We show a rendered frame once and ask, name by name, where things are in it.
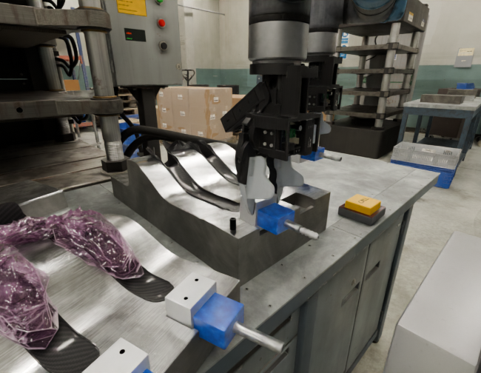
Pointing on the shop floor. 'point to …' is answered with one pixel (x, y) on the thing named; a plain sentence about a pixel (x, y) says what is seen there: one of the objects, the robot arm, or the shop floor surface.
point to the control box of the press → (144, 55)
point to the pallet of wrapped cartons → (195, 110)
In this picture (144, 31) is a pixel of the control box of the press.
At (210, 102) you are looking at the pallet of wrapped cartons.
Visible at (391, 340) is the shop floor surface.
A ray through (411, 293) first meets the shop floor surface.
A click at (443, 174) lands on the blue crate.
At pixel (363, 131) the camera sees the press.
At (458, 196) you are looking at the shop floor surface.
